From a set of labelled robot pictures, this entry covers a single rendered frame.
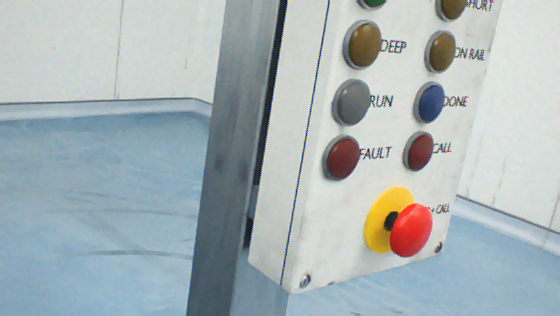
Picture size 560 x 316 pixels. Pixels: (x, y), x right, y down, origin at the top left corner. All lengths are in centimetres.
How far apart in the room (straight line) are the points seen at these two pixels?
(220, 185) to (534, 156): 309
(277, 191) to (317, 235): 4
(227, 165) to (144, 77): 438
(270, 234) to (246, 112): 9
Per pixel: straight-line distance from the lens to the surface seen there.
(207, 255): 49
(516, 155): 352
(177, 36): 494
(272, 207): 42
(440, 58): 44
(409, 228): 43
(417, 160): 45
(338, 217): 42
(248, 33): 43
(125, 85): 475
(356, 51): 37
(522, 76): 349
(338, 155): 38
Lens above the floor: 109
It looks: 16 degrees down
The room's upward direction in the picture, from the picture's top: 9 degrees clockwise
